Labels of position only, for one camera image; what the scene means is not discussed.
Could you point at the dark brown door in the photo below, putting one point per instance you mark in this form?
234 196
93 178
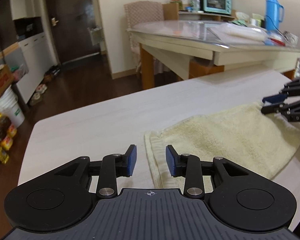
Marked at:
72 17

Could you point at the cream dining table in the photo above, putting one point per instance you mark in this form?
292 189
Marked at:
240 55

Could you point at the white green packet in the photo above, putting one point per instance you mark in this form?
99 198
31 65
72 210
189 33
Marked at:
194 2

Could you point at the pale yellow towel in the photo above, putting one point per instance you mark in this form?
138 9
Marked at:
227 135

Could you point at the wooden tabletop shelf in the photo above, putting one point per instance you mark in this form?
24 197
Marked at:
215 17

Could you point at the brown wooden board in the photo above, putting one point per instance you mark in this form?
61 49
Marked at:
170 11

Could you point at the white cabinet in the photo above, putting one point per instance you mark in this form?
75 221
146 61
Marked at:
35 62

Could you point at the group of cooking oil bottles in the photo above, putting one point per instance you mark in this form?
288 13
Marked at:
2 135

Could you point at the blue thermos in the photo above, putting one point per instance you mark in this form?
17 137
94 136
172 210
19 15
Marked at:
272 12

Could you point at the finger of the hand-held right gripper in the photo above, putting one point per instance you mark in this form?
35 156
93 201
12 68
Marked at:
273 98
271 108

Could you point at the grey lower cabinet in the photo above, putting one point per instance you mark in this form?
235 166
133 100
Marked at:
15 60

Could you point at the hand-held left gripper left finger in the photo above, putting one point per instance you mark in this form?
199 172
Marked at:
132 160

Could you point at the beige quilted chair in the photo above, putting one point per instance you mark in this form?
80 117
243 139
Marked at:
145 13

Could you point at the cardboard box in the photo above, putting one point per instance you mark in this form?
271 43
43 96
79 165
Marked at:
1 82

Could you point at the orange lid jar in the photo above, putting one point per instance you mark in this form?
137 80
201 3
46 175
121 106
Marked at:
176 3

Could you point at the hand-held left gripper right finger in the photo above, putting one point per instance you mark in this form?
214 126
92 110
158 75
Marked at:
170 160

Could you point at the teal toaster oven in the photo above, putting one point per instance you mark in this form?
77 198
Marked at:
216 2

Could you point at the white wall box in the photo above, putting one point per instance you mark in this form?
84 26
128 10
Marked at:
95 36

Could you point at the clear plastic bag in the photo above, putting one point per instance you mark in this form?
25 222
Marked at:
240 31

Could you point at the patterned white mug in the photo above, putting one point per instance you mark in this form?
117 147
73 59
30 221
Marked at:
291 38

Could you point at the row of shoes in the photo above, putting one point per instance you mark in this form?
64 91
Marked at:
41 88

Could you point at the white plastic bucket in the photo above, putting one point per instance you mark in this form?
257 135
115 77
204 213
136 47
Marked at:
12 112

